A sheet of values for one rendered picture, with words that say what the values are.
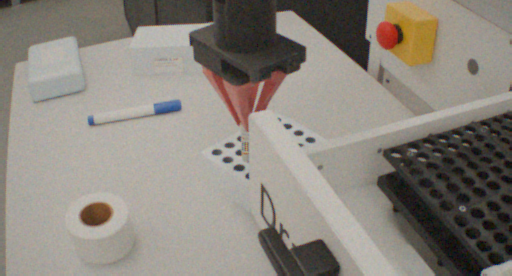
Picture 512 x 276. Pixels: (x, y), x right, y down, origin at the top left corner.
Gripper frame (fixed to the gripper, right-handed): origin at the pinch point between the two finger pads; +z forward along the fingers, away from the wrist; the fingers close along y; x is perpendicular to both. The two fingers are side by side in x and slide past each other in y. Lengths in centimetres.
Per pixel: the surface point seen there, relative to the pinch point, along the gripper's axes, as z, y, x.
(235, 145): 6.4, 4.1, -1.4
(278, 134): -7.0, -10.7, 5.5
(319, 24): 21, 44, -58
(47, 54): 5.7, 44.2, 8.4
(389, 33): -1.9, 1.3, -25.5
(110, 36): 89, 219, -72
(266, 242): -5.4, -17.2, 12.3
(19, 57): 88, 237, -18
